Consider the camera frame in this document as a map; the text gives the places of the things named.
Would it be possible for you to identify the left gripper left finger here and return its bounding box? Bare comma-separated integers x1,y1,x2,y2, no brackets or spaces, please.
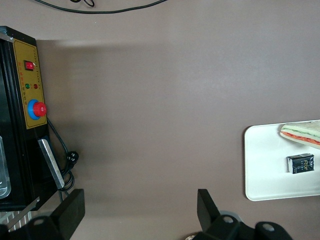
27,188,86,240

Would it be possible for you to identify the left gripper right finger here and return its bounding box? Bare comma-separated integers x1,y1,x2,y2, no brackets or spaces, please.
197,188,256,240

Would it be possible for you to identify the beige plastic tray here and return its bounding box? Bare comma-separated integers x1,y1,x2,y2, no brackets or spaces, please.
244,119,320,202

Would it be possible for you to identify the small black carton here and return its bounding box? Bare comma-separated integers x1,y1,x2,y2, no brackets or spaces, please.
286,152,316,174

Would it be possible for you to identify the wrapped triangle sandwich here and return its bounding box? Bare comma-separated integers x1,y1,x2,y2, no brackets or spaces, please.
279,119,320,150

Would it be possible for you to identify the black machine with yellow panel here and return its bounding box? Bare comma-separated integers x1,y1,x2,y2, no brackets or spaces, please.
0,26,66,211

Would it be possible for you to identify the black power cable with plug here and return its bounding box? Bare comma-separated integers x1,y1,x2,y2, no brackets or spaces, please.
46,117,79,201

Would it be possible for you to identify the white wire basket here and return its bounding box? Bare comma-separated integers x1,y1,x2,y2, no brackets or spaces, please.
0,209,33,232

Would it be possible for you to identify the long black cable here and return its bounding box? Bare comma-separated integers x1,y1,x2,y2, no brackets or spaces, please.
33,0,166,14

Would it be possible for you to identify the looped black cable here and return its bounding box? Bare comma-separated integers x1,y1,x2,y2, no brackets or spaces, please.
69,0,95,8

